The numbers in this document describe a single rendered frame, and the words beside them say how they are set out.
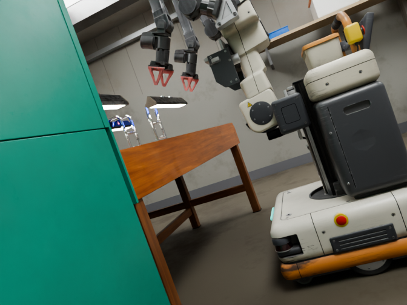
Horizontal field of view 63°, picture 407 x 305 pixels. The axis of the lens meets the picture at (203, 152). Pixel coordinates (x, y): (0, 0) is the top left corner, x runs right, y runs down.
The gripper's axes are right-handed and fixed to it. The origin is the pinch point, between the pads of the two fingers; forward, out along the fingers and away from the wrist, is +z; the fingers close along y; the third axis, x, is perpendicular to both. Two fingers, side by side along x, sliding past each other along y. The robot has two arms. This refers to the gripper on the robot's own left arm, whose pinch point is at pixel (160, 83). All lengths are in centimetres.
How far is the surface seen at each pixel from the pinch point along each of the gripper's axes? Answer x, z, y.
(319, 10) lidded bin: 71, -100, -242
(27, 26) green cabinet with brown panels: -13, -9, 63
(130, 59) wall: -166, -41, -294
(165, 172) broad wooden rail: 9.4, 36.5, 9.4
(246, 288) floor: 49, 87, -4
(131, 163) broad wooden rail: 4.5, 29.9, 31.9
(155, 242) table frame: 17, 57, 33
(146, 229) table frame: 14, 52, 36
